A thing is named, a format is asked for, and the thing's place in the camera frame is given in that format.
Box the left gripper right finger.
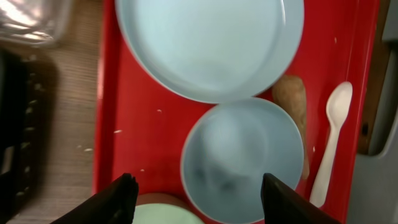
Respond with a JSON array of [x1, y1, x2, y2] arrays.
[[261, 173, 340, 224]]

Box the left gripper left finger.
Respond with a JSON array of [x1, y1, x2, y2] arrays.
[[54, 173, 139, 224]]

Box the light green bowl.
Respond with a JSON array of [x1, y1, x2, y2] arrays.
[[132, 203, 203, 224]]

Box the small light blue bowl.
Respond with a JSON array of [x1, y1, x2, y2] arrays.
[[180, 98, 304, 223]]

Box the grey dishwasher rack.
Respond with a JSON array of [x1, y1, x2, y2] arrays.
[[346, 1, 397, 223]]

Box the clear plastic waste bin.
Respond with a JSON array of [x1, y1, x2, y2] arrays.
[[1, 0, 75, 47]]

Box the brown carrot piece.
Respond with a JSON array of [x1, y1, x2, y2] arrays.
[[272, 75, 310, 179]]

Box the white plastic spoon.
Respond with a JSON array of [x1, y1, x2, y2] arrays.
[[310, 82, 353, 208]]

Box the black plastic tray bin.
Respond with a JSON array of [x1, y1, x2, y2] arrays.
[[1, 49, 59, 223]]

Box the large light blue plate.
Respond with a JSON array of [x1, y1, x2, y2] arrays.
[[114, 0, 305, 104]]

